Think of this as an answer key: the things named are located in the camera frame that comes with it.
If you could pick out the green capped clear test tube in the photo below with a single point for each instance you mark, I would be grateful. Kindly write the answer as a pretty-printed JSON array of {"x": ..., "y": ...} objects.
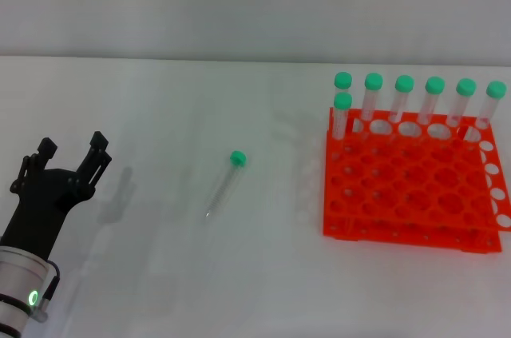
[
  {"x": 343, "y": 80},
  {"x": 496, "y": 89},
  {"x": 238, "y": 158},
  {"x": 343, "y": 100},
  {"x": 466, "y": 86},
  {"x": 404, "y": 83},
  {"x": 434, "y": 84},
  {"x": 373, "y": 81}
]

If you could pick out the orange test tube rack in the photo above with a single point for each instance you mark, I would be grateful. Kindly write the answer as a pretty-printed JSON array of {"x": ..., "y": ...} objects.
[{"x": 407, "y": 194}]

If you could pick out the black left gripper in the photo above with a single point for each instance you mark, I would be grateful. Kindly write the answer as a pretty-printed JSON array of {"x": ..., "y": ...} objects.
[{"x": 44, "y": 202}]

